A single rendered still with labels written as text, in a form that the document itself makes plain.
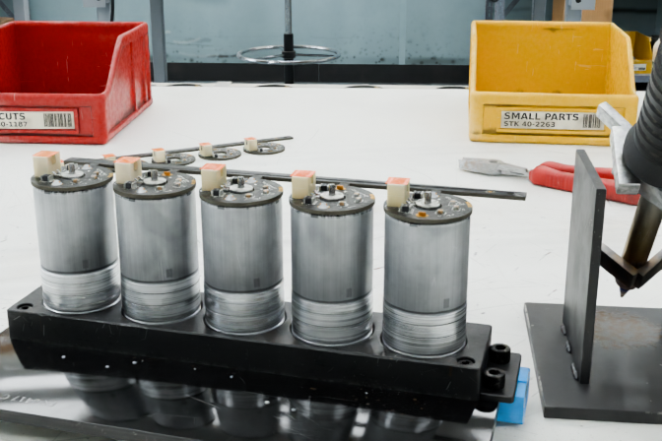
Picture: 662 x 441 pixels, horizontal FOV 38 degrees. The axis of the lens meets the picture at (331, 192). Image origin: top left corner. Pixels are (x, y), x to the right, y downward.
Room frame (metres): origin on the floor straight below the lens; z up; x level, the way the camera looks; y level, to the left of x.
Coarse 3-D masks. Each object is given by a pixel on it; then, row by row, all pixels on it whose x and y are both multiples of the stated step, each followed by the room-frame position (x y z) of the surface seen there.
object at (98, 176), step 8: (64, 168) 0.29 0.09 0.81; (80, 168) 0.29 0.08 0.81; (96, 168) 0.29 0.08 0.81; (104, 168) 0.29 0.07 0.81; (32, 176) 0.29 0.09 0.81; (40, 176) 0.28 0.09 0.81; (48, 176) 0.28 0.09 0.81; (56, 176) 0.29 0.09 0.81; (88, 176) 0.29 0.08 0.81; (96, 176) 0.28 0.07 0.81; (104, 176) 0.29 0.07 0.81; (112, 176) 0.29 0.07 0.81; (32, 184) 0.28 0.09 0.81; (40, 184) 0.28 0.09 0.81; (48, 184) 0.28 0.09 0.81; (64, 184) 0.28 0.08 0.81; (72, 184) 0.28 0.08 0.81; (80, 184) 0.28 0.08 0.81; (88, 184) 0.28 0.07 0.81; (96, 184) 0.28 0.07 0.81
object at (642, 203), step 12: (648, 204) 0.26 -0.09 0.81; (636, 216) 0.27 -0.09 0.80; (648, 216) 0.27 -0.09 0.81; (660, 216) 0.27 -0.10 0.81; (636, 228) 0.27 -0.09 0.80; (648, 228) 0.27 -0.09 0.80; (636, 240) 0.27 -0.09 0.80; (648, 240) 0.27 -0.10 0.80; (624, 252) 0.28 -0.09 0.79; (636, 252) 0.28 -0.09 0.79; (648, 252) 0.28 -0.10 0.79; (636, 264) 0.28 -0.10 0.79; (624, 288) 0.29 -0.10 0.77
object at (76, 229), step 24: (48, 192) 0.27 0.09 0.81; (72, 192) 0.27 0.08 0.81; (96, 192) 0.28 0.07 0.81; (48, 216) 0.28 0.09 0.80; (72, 216) 0.27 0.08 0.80; (96, 216) 0.28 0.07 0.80; (48, 240) 0.28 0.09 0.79; (72, 240) 0.27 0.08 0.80; (96, 240) 0.28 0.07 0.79; (48, 264) 0.28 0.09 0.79; (72, 264) 0.27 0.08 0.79; (96, 264) 0.28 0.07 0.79; (48, 288) 0.28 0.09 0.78; (72, 288) 0.27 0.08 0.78; (96, 288) 0.28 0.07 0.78; (120, 288) 0.29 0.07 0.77; (72, 312) 0.27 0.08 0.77
